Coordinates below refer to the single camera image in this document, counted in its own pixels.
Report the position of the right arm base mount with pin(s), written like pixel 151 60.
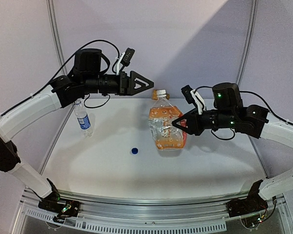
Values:
pixel 252 203

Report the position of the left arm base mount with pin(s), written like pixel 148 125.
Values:
pixel 63 208

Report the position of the blue bottle cap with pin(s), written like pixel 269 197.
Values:
pixel 134 151

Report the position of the right aluminium corner post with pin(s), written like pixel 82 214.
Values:
pixel 248 41

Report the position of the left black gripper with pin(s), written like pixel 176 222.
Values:
pixel 126 85

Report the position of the aluminium corner post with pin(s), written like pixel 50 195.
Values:
pixel 55 32
pixel 248 41

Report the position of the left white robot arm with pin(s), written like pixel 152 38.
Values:
pixel 86 77

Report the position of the white bottle cap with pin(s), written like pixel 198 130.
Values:
pixel 161 93

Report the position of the left aluminium corner post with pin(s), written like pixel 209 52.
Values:
pixel 55 32

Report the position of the clear bottle blue label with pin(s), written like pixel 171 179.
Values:
pixel 83 118

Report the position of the small brown bottle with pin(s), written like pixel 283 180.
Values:
pixel 155 97

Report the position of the aluminium front rail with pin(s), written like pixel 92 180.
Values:
pixel 108 215

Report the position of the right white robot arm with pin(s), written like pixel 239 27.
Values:
pixel 254 120

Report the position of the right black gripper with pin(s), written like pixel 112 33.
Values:
pixel 193 126

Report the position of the crushed orange label bottle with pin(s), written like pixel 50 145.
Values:
pixel 165 135

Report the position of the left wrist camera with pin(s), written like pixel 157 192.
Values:
pixel 123 61

